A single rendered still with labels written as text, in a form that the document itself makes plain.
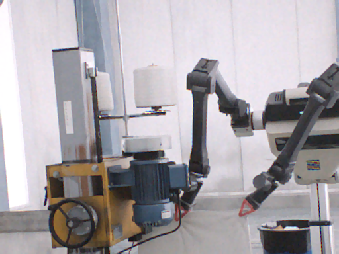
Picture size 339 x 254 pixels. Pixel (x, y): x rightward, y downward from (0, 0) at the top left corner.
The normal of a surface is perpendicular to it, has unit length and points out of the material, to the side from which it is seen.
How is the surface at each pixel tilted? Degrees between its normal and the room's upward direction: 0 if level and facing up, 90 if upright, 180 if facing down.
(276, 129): 40
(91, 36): 90
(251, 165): 90
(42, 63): 90
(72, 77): 90
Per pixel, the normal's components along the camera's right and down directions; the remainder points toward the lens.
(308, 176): -0.19, 0.69
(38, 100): 0.95, -0.05
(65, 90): -0.31, 0.07
